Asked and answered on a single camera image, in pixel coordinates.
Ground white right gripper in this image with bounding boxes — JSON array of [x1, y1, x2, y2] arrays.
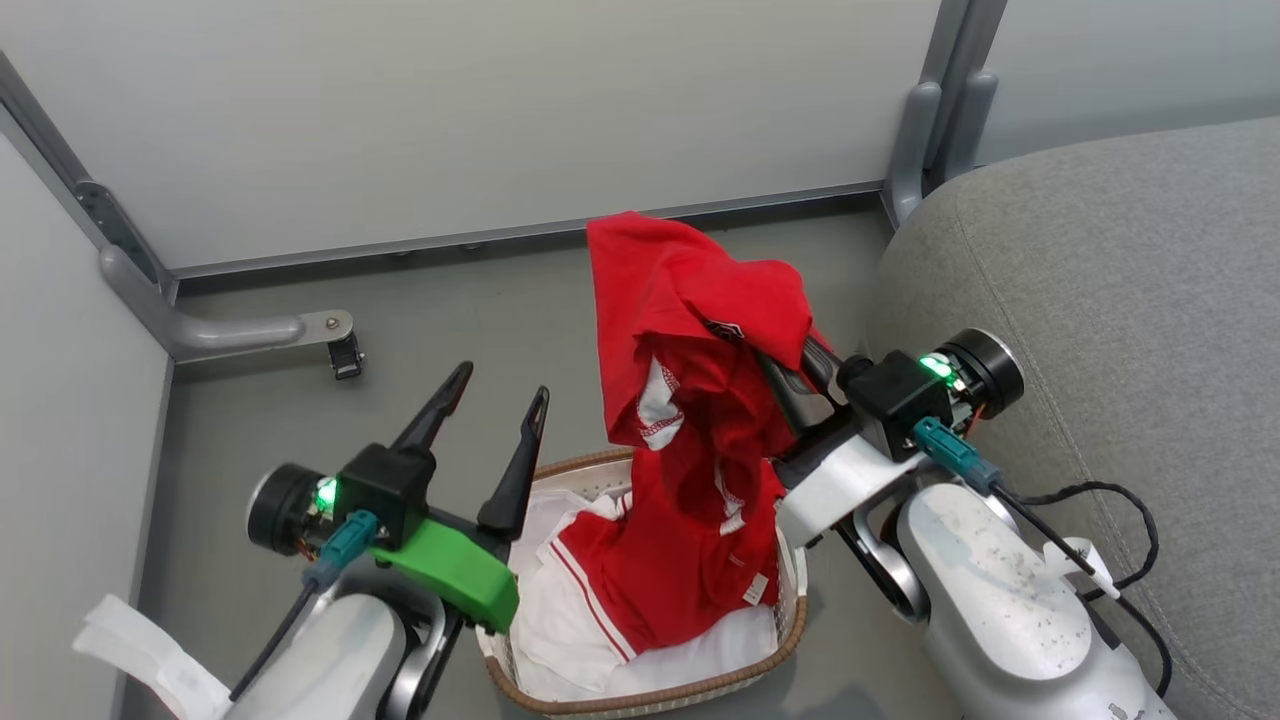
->
[[756, 336, 929, 549]]

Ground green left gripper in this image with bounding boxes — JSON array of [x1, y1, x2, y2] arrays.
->
[[370, 361, 551, 635]]

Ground red jersey with white trim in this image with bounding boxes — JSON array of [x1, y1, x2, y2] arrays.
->
[[545, 211, 833, 661]]

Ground white cloth basket liner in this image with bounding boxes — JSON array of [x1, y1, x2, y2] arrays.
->
[[505, 485, 783, 703]]

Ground white woven laundry basket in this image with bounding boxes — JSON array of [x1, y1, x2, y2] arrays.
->
[[475, 447, 809, 720]]

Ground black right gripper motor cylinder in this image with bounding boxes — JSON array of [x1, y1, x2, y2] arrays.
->
[[920, 328, 1026, 421]]

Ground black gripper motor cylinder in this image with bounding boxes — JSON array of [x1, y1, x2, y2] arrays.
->
[[920, 328, 1026, 421], [246, 462, 336, 557]]

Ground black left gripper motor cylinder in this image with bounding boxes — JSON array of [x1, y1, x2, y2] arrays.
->
[[246, 462, 336, 557]]

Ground grey metal partition foot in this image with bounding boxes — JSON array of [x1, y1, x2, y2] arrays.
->
[[97, 245, 355, 364]]

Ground grey fabric sofa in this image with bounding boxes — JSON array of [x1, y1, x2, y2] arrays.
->
[[868, 115, 1280, 720]]

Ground teal left cable connector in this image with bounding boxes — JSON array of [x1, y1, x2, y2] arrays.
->
[[303, 510, 381, 591]]

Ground teal cable connector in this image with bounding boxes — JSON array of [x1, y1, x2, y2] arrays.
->
[[912, 417, 1004, 496], [303, 510, 381, 591]]

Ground teal right cable connector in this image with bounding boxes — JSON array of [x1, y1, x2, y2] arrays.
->
[[912, 417, 1004, 496]]

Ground grey partition bottom rail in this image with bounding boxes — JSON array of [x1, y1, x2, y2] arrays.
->
[[175, 180, 891, 283]]

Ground grey double partition post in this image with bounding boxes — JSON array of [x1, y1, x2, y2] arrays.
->
[[883, 0, 1009, 229]]

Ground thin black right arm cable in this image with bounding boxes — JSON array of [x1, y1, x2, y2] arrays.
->
[[995, 480, 1173, 698]]

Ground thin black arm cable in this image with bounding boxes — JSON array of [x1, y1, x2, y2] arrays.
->
[[995, 480, 1173, 698], [228, 580, 321, 703]]

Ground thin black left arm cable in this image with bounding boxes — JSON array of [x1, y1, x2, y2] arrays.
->
[[228, 580, 321, 703]]

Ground white strap on left arm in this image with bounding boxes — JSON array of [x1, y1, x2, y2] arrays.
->
[[72, 594, 233, 720]]

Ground grey partition corner post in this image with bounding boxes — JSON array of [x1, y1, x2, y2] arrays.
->
[[0, 50, 181, 306]]

